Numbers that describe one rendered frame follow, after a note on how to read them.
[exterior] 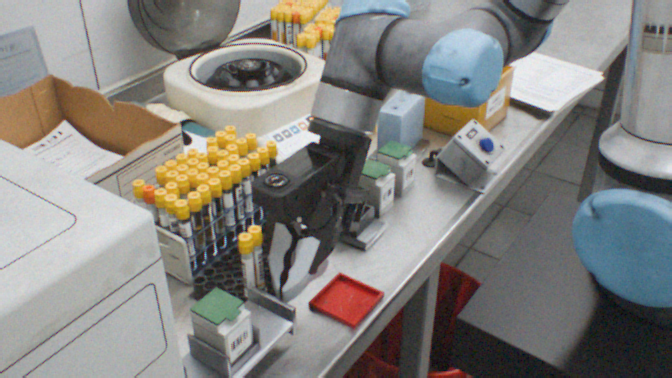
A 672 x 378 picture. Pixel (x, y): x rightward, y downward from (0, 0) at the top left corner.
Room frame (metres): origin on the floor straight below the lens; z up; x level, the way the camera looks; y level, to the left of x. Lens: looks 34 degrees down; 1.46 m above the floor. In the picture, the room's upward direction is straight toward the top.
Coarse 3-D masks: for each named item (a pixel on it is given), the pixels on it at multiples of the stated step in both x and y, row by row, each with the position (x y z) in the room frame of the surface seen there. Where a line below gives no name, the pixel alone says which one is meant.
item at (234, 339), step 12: (192, 312) 0.49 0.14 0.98; (192, 324) 0.49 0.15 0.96; (204, 324) 0.48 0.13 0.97; (228, 324) 0.48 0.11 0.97; (240, 324) 0.48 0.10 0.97; (204, 336) 0.48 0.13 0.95; (216, 336) 0.47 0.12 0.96; (228, 336) 0.47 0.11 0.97; (240, 336) 0.48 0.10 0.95; (252, 336) 0.49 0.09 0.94; (216, 348) 0.47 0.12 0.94; (228, 348) 0.46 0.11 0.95; (240, 348) 0.48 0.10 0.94
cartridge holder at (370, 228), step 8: (352, 208) 0.78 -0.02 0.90; (360, 208) 0.77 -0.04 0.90; (368, 208) 0.76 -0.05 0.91; (368, 216) 0.75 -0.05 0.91; (360, 224) 0.73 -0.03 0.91; (368, 224) 0.75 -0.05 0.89; (376, 224) 0.75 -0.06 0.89; (384, 224) 0.75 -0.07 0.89; (344, 232) 0.73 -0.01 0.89; (352, 232) 0.72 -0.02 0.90; (360, 232) 0.73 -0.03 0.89; (368, 232) 0.73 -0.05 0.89; (376, 232) 0.73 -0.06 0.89; (344, 240) 0.73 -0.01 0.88; (352, 240) 0.72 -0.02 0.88; (360, 240) 0.71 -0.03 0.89; (368, 240) 0.71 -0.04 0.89
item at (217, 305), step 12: (216, 288) 0.52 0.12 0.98; (204, 300) 0.50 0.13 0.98; (216, 300) 0.50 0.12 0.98; (228, 300) 0.50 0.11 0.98; (240, 300) 0.50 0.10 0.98; (204, 312) 0.48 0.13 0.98; (216, 312) 0.48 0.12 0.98; (228, 312) 0.48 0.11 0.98; (240, 312) 0.48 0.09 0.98; (216, 324) 0.47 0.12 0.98
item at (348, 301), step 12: (336, 276) 0.65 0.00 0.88; (348, 276) 0.65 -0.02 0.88; (324, 288) 0.63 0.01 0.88; (336, 288) 0.63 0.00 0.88; (348, 288) 0.63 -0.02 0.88; (360, 288) 0.63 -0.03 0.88; (372, 288) 0.63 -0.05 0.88; (312, 300) 0.60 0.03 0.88; (324, 300) 0.61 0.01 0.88; (336, 300) 0.61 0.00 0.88; (348, 300) 0.61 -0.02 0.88; (360, 300) 0.61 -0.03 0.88; (372, 300) 0.61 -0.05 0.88; (324, 312) 0.59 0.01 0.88; (336, 312) 0.59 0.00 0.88; (348, 312) 0.59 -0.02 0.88; (360, 312) 0.59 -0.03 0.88; (348, 324) 0.57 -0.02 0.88
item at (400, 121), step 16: (400, 96) 0.98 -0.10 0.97; (416, 96) 0.98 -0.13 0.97; (384, 112) 0.93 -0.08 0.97; (400, 112) 0.92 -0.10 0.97; (416, 112) 0.97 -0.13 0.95; (384, 128) 0.92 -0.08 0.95; (400, 128) 0.91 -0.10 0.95; (416, 128) 0.97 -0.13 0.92; (384, 144) 0.92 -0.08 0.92; (416, 144) 0.98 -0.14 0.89; (416, 160) 0.94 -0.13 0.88
